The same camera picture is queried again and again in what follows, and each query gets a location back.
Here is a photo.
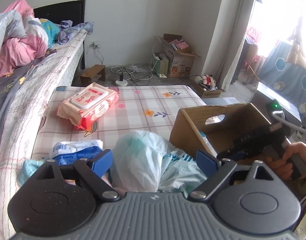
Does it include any blue dotted curtain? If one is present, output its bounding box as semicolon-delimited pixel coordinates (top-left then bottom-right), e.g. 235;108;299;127
258;41;306;117

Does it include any plaid floral mattress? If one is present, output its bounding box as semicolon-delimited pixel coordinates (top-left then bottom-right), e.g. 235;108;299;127
32;85;205;160

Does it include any wall power outlet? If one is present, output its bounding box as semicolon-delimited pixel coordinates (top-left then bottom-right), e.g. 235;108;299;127
92;41;99;49

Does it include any bed with patterned sheet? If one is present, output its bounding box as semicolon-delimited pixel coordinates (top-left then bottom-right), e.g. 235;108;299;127
0;29;87;239

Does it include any purple cloth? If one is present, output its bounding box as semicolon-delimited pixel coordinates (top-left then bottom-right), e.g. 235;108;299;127
57;20;94;44

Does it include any pink wet wipes pack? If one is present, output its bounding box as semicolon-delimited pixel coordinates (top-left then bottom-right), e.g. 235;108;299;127
56;82;119;131

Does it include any plush doll red white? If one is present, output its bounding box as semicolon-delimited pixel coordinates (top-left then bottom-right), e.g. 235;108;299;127
202;75;216;90

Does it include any pink grey quilt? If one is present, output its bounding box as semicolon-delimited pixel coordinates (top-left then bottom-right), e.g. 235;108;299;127
0;0;49;78

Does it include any small wooden stool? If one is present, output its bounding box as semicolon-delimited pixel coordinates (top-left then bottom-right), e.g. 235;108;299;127
80;64;106;87

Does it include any brown cardboard storage box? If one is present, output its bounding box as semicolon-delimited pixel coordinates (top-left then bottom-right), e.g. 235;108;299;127
169;103;271;165

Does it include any green paper bag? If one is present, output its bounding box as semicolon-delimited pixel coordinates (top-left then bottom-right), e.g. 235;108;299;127
150;53;169;78

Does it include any black bed headboard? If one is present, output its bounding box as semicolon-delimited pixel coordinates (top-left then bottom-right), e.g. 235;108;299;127
33;0;86;25

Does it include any light blue towel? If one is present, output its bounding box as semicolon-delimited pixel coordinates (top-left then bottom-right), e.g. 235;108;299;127
17;159;46;186

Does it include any open cardboard box with items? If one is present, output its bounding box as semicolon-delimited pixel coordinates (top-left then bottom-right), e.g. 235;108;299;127
158;34;200;77

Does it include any white plastic bag bundle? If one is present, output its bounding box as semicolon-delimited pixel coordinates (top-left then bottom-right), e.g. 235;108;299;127
109;131;207;196

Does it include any low cardboard tray box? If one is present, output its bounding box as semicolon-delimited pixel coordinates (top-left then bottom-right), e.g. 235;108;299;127
194;83;222;98

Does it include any teal pillow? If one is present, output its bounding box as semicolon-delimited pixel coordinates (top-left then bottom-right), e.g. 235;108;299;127
39;18;60;48

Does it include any white power strip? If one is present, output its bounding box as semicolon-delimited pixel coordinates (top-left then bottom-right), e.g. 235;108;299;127
115;79;128;87

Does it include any person's right hand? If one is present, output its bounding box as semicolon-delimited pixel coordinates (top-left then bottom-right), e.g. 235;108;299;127
265;141;306;181

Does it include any blue white tissue pack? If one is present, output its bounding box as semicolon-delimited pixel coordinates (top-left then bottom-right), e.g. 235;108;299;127
49;140;103;165

